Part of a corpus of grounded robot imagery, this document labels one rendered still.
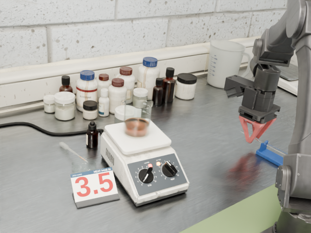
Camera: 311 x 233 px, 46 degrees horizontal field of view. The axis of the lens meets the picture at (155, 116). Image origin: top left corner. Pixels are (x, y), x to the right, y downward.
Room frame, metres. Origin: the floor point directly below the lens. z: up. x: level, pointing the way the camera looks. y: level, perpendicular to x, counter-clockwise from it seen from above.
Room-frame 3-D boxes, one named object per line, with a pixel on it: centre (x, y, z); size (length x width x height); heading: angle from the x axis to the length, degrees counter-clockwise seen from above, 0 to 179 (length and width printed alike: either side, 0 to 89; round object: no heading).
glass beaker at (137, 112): (0.72, 0.04, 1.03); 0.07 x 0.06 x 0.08; 47
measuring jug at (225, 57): (1.29, -0.24, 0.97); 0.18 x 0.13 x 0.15; 49
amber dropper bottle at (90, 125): (0.78, 0.15, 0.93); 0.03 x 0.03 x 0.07
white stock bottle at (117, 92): (0.99, 0.12, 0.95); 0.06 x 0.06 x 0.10
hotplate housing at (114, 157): (0.70, 0.02, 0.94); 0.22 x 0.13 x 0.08; 32
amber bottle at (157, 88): (1.07, 0.00, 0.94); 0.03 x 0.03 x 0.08
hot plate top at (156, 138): (0.72, 0.04, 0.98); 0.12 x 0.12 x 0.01; 32
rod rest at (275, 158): (0.81, -0.32, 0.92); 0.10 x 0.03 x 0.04; 45
